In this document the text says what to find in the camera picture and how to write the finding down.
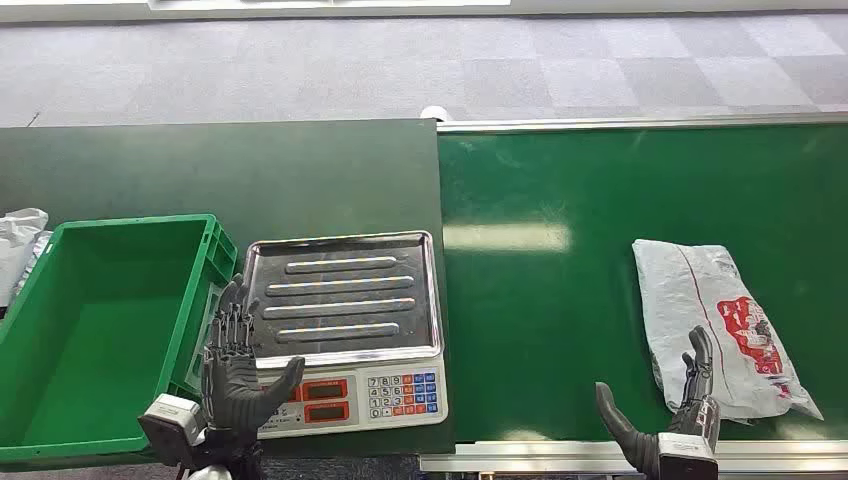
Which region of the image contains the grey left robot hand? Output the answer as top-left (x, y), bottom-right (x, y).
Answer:
top-left (200, 273), bottom-right (307, 440)

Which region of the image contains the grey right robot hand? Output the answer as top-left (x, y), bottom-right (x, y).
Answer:
top-left (594, 325), bottom-right (722, 475)

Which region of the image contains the grey package with red print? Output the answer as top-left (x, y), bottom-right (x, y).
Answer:
top-left (631, 238), bottom-right (825, 425)

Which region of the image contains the green conveyor belt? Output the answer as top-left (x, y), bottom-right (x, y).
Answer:
top-left (437, 122), bottom-right (848, 445)

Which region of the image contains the electronic scale with steel pan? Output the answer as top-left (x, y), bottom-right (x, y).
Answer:
top-left (241, 229), bottom-right (450, 440)

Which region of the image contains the green plastic crate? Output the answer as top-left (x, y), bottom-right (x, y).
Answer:
top-left (0, 213), bottom-right (238, 464)

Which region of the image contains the grey striped plastic bag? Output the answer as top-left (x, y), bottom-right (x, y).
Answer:
top-left (11, 229), bottom-right (54, 301)

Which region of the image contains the white plastic bag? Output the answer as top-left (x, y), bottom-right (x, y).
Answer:
top-left (0, 207), bottom-right (50, 309)

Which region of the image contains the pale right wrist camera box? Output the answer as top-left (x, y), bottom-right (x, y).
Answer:
top-left (657, 433), bottom-right (721, 480)

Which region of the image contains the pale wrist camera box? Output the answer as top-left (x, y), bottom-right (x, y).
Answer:
top-left (657, 433), bottom-right (721, 480)
top-left (137, 393), bottom-right (208, 469)

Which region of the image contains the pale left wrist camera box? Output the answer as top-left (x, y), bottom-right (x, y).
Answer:
top-left (137, 393), bottom-right (208, 469)

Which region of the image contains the aluminium conveyor side rail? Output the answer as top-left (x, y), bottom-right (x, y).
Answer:
top-left (437, 111), bottom-right (848, 135)
top-left (419, 439), bottom-right (848, 476)

